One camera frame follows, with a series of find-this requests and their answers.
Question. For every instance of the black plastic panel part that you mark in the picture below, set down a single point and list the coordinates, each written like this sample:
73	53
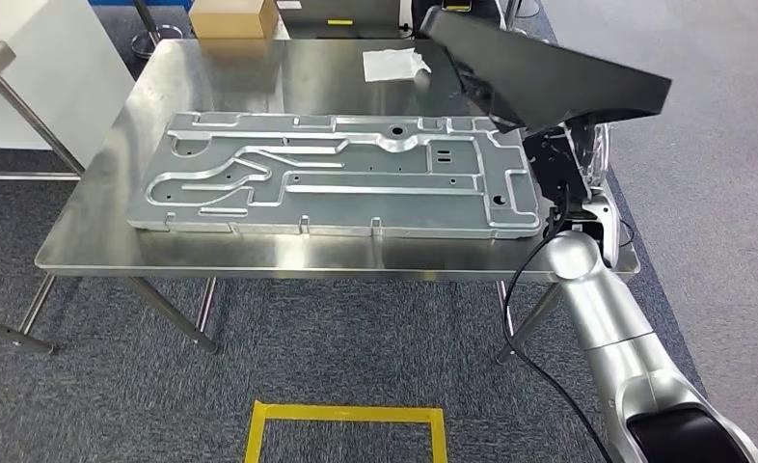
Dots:
545	70

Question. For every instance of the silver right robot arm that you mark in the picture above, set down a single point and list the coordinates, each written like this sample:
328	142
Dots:
615	319

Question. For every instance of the stainless steel workbench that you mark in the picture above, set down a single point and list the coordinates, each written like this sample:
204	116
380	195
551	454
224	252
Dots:
225	83

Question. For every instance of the large grey metal plate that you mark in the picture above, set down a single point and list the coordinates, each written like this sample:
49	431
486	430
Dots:
353	192

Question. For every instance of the white paper sheet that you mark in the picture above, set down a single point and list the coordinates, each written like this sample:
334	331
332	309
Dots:
392	64

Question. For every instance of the small yellow strip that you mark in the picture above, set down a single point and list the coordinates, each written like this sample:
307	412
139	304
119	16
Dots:
341	22

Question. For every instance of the brown cardboard box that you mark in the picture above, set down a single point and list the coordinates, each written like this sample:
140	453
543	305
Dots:
232	19

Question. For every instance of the dark barrier stanchion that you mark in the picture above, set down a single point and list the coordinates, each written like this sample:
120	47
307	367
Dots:
162	45

